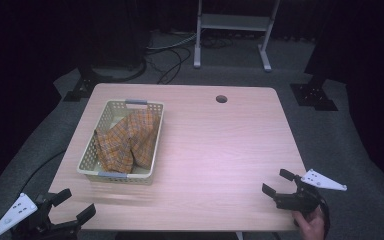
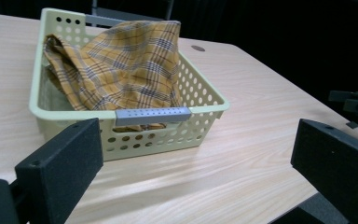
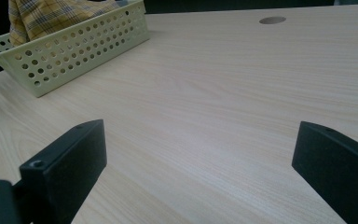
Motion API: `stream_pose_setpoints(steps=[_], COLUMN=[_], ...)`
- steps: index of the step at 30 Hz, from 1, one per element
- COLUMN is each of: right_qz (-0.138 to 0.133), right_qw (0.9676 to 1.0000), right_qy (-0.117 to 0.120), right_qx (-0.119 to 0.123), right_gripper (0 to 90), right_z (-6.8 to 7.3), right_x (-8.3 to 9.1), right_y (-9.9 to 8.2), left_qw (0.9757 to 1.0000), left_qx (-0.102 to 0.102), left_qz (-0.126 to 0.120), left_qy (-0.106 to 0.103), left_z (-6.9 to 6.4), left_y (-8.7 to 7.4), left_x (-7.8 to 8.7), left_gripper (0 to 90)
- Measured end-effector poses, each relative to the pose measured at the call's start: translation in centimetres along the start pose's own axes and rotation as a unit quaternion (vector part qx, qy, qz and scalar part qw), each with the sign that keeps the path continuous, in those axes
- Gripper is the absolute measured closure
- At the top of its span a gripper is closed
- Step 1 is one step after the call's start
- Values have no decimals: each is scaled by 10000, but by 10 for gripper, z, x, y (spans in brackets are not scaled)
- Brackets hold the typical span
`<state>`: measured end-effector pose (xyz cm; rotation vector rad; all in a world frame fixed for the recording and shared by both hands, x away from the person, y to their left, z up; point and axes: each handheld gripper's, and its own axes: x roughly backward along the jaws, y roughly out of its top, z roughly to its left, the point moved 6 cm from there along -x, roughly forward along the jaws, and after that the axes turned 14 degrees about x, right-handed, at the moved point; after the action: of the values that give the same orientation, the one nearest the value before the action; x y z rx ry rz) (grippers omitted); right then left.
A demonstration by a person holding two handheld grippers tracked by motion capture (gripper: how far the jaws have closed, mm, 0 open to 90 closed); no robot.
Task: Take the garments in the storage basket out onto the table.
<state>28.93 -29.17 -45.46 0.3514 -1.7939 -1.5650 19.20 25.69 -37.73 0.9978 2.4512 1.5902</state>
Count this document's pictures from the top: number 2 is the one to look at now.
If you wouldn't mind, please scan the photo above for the yellow plaid cloth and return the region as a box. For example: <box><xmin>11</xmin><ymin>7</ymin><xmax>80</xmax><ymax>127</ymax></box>
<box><xmin>43</xmin><ymin>20</ymin><xmax>185</xmax><ymax>132</ymax></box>

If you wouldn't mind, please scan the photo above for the white metal stand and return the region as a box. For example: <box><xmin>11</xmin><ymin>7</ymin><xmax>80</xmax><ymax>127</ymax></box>
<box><xmin>90</xmin><ymin>0</ymin><xmax>175</xmax><ymax>22</ymax></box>

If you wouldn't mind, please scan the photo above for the pale green perforated plastic basket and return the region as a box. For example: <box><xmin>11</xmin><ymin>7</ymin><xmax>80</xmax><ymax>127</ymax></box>
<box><xmin>28</xmin><ymin>7</ymin><xmax>231</xmax><ymax>162</ymax></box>

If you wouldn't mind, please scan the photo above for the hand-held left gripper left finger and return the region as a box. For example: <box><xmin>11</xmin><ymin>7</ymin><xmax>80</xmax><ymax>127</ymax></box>
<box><xmin>14</xmin><ymin>117</ymin><xmax>104</xmax><ymax>224</ymax></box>

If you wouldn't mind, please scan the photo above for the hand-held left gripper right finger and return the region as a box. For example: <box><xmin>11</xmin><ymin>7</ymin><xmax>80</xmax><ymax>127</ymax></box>
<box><xmin>290</xmin><ymin>119</ymin><xmax>358</xmax><ymax>224</ymax></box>

